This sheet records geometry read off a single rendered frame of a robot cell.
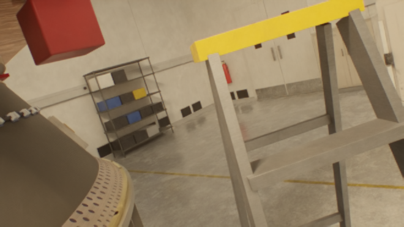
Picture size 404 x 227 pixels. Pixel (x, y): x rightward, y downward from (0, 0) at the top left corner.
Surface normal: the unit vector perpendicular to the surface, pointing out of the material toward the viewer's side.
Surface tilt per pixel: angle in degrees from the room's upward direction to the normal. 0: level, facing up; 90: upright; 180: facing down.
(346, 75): 90
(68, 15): 90
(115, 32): 90
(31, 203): 62
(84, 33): 90
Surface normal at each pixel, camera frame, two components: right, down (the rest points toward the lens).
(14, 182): 0.71, -0.69
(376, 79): -0.93, 0.36
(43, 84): 0.71, -0.10
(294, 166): 0.11, 0.14
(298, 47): -0.64, 0.33
